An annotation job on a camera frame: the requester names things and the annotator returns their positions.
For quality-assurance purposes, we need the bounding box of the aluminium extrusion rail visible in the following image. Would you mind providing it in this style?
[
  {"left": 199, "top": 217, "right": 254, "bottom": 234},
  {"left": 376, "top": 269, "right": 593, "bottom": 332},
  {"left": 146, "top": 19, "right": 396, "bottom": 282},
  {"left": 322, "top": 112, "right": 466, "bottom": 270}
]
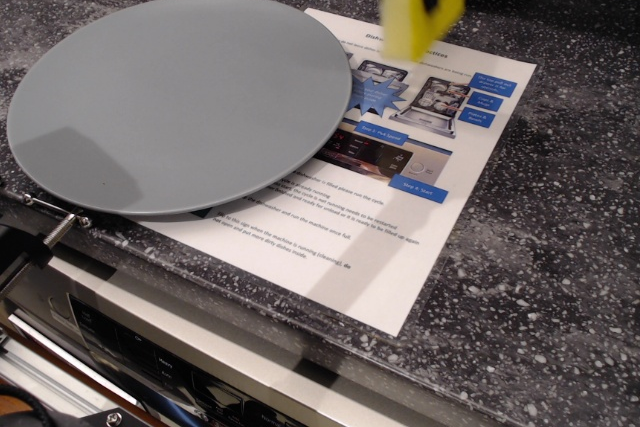
[{"left": 1, "top": 336, "right": 130, "bottom": 419}]

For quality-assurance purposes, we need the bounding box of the yellow sponge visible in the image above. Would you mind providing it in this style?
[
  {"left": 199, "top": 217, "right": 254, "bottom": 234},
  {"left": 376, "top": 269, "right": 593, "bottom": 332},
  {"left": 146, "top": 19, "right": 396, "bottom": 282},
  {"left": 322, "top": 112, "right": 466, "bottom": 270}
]
[{"left": 379, "top": 0, "right": 466, "bottom": 62}]

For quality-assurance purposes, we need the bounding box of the laminated dishwasher instruction sheet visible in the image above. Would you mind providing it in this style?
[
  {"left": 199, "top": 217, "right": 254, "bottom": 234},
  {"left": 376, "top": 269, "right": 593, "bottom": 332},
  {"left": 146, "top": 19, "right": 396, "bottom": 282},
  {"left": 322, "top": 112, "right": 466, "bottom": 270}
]
[{"left": 145, "top": 10, "right": 536, "bottom": 336}]

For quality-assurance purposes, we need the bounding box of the black metal clamp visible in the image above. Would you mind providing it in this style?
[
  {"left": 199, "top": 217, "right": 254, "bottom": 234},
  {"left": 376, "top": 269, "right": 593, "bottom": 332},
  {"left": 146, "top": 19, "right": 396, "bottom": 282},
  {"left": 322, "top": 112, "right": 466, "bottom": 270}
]
[{"left": 1, "top": 186, "right": 92, "bottom": 301}]

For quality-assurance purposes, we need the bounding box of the black bracket with screw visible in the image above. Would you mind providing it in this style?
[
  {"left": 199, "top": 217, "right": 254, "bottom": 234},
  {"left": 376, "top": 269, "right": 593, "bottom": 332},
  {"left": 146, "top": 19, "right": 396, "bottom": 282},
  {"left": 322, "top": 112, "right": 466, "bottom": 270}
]
[{"left": 80, "top": 409, "right": 151, "bottom": 427}]

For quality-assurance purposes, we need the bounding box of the grey round plate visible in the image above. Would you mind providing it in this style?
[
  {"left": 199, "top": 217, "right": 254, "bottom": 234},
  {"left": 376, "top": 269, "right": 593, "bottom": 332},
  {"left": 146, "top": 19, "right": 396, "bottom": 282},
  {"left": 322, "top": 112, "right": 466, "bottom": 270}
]
[{"left": 7, "top": 0, "right": 352, "bottom": 215}]

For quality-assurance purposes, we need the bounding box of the stainless steel dishwasher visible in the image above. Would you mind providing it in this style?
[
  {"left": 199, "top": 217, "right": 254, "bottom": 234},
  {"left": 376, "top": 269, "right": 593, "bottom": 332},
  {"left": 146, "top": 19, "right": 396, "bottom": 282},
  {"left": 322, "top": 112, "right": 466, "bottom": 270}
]
[{"left": 1, "top": 257, "right": 455, "bottom": 426}]

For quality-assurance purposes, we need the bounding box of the black cable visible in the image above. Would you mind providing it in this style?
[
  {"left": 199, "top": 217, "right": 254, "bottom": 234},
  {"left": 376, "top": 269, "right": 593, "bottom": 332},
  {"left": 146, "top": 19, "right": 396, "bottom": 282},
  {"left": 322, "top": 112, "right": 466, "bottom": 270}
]
[{"left": 0, "top": 380, "right": 64, "bottom": 427}]

